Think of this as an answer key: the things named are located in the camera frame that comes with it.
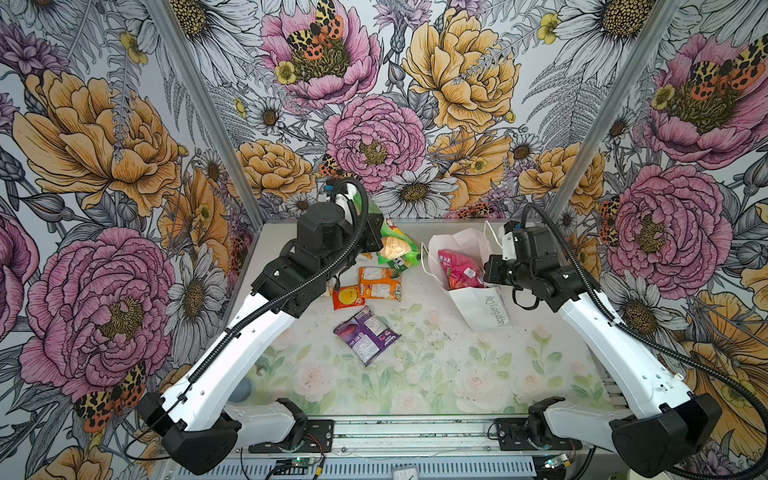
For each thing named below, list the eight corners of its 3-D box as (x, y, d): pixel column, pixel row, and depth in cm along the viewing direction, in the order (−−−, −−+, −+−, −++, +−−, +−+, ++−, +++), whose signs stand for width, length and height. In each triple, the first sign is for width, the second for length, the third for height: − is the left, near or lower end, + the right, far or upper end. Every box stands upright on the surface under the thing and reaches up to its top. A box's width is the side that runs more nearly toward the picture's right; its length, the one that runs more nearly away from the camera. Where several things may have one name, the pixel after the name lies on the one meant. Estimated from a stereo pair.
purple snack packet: (366, 368, 87) (365, 364, 84) (336, 333, 94) (334, 328, 91) (399, 338, 93) (399, 333, 90) (369, 307, 100) (368, 302, 97)
